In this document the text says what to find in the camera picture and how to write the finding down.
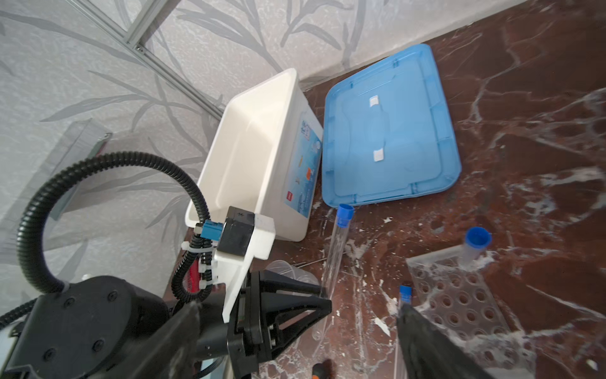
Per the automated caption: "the clear plastic beaker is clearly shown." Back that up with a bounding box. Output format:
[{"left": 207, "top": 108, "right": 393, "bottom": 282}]
[{"left": 265, "top": 260, "right": 320, "bottom": 285}]

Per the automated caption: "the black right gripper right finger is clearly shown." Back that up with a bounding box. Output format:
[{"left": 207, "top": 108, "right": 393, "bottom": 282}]
[{"left": 397, "top": 304, "right": 492, "bottom": 379}]

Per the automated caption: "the thin metal rod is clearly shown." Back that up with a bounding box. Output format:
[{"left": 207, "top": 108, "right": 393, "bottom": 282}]
[{"left": 293, "top": 258, "right": 327, "bottom": 268}]

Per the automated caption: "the blue capped test tube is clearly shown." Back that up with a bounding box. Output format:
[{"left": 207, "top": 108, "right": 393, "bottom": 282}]
[
  {"left": 392, "top": 283, "right": 413, "bottom": 379},
  {"left": 312, "top": 204, "right": 355, "bottom": 341},
  {"left": 459, "top": 227, "right": 492, "bottom": 265}
]

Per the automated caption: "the clear test tube rack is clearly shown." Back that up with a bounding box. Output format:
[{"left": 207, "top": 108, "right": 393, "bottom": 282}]
[{"left": 407, "top": 244, "right": 536, "bottom": 378}]

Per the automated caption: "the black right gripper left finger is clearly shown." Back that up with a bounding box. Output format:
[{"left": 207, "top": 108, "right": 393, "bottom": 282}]
[{"left": 100, "top": 302, "right": 201, "bottom": 378}]

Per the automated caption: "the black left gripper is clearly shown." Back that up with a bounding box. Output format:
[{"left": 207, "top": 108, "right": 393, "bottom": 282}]
[{"left": 194, "top": 270, "right": 332, "bottom": 378}]

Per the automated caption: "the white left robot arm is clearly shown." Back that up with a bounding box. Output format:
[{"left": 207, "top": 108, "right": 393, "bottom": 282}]
[{"left": 1, "top": 152, "right": 332, "bottom": 378}]

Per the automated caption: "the aluminium frame profile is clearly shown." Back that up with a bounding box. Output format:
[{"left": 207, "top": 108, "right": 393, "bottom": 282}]
[{"left": 68, "top": 1, "right": 223, "bottom": 120}]

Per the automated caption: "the blue plastic bin lid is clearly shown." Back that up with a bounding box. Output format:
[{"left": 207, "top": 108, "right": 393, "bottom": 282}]
[{"left": 321, "top": 44, "right": 462, "bottom": 208}]

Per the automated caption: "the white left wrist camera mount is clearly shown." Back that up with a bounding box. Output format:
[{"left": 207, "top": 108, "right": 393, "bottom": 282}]
[{"left": 181, "top": 205, "right": 276, "bottom": 323}]

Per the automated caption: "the white plastic storage bin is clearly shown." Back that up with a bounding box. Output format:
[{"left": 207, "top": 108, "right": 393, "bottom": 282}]
[{"left": 197, "top": 68, "right": 324, "bottom": 242}]

